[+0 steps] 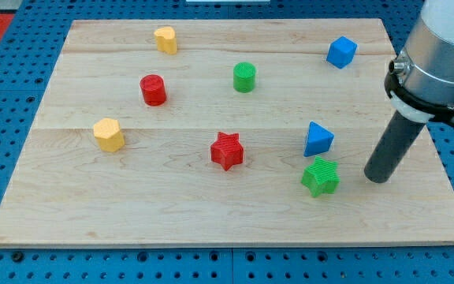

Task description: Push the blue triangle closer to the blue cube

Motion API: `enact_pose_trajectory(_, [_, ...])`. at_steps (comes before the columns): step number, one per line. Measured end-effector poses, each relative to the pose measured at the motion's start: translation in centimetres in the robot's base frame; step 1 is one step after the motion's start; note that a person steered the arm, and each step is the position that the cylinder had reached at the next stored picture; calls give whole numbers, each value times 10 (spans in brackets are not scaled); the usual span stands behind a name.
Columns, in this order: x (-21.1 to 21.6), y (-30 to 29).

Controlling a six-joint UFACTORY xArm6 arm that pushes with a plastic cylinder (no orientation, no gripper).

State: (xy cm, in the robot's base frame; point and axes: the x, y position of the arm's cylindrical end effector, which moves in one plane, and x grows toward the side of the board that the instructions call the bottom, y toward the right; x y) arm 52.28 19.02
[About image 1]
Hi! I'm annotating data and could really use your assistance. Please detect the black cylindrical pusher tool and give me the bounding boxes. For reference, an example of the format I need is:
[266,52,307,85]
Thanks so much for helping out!
[363,111,425,183]

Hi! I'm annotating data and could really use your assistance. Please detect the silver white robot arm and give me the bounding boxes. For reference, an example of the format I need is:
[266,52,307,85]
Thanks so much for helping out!
[364,0,454,183]

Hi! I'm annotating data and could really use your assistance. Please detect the blue triangle block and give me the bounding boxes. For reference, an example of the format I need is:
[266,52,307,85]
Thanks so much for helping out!
[303,121,334,157]

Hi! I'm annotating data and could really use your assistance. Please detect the blue cube block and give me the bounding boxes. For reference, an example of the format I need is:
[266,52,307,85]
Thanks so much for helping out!
[326,36,358,69]

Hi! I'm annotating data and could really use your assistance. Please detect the green star block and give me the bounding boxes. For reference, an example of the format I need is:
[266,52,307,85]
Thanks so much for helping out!
[301,155,341,197]

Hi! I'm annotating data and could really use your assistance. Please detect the wooden board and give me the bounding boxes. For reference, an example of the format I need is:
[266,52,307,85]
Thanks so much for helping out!
[0,19,454,249]

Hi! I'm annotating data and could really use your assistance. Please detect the red star block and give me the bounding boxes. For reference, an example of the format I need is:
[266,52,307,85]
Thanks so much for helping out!
[210,132,244,171]

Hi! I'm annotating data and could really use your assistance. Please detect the green cylinder block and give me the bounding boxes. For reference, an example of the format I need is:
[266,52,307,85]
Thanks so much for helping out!
[233,62,256,93]

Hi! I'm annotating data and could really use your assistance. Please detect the red cylinder block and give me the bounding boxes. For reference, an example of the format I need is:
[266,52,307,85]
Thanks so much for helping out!
[140,74,167,107]

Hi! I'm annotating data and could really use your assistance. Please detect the yellow heart block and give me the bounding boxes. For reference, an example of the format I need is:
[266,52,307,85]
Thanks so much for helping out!
[154,26,177,54]

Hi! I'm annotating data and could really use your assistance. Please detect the yellow hexagon block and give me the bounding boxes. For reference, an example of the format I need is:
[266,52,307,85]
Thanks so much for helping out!
[93,118,125,152]

